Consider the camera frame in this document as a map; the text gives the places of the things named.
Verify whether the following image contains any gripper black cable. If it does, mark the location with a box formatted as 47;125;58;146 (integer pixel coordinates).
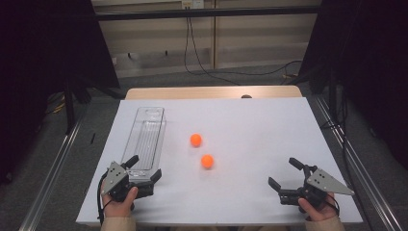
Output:
327;192;342;222
96;171;112;226

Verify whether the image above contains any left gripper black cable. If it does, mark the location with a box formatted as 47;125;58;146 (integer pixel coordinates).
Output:
96;171;112;226

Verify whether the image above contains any wooden table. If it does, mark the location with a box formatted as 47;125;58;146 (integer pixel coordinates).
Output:
124;85;303;100

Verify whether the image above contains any white wall socket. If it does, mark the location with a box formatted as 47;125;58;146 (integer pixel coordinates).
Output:
181;0;205;10

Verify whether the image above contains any black horizontal bar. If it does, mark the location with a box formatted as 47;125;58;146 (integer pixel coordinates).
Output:
94;5;321;22

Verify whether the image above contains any black stand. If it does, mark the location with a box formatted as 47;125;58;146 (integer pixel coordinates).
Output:
62;76;94;136
285;64;342;129

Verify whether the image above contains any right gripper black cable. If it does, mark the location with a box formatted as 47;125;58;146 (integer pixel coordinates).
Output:
327;192;342;222

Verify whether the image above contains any yellow cable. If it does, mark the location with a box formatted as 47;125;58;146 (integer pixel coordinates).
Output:
46;92;67;116

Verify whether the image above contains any black curtain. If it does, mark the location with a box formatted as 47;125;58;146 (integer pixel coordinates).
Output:
299;0;408;169
0;0;121;187

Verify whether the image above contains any metal floor rail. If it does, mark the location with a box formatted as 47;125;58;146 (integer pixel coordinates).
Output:
312;95;404;231
18;105;89;231

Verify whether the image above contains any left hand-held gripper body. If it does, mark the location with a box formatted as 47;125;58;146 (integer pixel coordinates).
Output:
100;161;156;203

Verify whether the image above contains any person's left hand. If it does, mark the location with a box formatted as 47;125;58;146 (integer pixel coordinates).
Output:
101;181;140;219

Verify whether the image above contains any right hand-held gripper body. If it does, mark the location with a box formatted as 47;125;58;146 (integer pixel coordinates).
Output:
278;164;356;208

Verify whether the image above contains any white table board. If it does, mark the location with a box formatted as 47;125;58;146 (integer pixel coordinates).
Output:
76;96;364;225

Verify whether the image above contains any clear plastic tray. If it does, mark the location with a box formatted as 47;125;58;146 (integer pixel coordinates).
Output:
119;106;167;181

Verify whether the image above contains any black wall cable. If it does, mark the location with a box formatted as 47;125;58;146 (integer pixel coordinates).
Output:
183;17;242;87
188;17;304;77

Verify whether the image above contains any orange ball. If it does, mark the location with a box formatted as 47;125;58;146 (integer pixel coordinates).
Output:
190;133;203;148
200;154;216;169

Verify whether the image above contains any person's right hand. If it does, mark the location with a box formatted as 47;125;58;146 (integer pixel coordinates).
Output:
297;192;341;222

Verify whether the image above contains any black floor cable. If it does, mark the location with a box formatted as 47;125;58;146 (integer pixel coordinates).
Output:
320;90;364;206

